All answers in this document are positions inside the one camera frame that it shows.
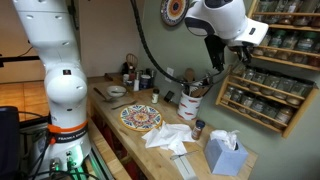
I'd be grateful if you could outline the colourful round trivet plate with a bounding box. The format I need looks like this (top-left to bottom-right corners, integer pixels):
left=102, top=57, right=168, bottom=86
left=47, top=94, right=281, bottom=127
left=119, top=105, right=163, bottom=132

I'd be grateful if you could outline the brown spice jar on table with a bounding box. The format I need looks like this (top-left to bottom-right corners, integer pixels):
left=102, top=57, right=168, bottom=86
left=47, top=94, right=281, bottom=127
left=191, top=120, right=205, bottom=140

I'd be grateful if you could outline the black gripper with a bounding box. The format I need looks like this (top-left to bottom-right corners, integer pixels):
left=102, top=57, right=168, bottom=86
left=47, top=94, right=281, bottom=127
left=204, top=35, right=251, bottom=72

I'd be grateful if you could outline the white utensil crock red fish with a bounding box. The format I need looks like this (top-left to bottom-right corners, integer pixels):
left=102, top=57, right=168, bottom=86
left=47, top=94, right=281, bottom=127
left=177, top=92, right=202, bottom=120

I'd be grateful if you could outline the black phone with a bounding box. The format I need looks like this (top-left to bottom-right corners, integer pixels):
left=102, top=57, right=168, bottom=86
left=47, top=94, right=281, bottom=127
left=164, top=91, right=174, bottom=102

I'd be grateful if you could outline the white electrical outlet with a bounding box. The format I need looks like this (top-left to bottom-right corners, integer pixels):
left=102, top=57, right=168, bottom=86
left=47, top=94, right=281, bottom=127
left=165, top=67, right=174, bottom=83

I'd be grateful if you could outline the decorative wall plate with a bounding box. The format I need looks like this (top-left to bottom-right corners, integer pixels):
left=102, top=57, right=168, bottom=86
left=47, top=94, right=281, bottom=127
left=160, top=0, right=189, bottom=27

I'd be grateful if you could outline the white ceramic bowl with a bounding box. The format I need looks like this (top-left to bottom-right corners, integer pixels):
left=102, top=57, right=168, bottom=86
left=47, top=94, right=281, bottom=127
left=106, top=85, right=127, bottom=97

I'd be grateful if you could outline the blue tissue box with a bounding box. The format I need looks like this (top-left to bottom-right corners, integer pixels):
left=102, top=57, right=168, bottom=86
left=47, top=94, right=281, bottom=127
left=204, top=130, right=248, bottom=176

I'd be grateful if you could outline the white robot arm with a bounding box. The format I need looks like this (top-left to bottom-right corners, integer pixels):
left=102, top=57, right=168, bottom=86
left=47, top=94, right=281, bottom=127
left=12, top=0, right=268, bottom=169

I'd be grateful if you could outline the metal spatula wooden handle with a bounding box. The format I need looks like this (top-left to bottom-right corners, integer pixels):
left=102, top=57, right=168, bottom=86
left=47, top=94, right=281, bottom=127
left=93, top=87, right=116, bottom=102

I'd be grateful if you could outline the crumpled white paper towel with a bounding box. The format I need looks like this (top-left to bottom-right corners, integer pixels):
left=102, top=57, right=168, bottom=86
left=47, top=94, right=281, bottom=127
left=143, top=123, right=194, bottom=155

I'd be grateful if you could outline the lower wooden wall spice rack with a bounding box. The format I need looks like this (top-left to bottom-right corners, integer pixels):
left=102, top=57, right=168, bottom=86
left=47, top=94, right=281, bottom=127
left=216, top=65, right=319, bottom=138

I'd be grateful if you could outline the small spice jar yellow label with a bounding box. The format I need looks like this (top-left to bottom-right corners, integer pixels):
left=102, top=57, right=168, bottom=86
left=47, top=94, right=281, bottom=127
left=151, top=88, right=159, bottom=104

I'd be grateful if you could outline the upper wooden wall spice rack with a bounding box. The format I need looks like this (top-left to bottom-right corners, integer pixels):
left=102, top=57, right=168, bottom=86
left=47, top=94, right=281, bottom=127
left=248, top=0, right=320, bottom=71

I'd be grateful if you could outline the wooden wall spice rack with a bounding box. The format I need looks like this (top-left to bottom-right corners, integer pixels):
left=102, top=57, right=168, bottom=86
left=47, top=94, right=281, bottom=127
left=216, top=65, right=319, bottom=138
left=248, top=0, right=320, bottom=71

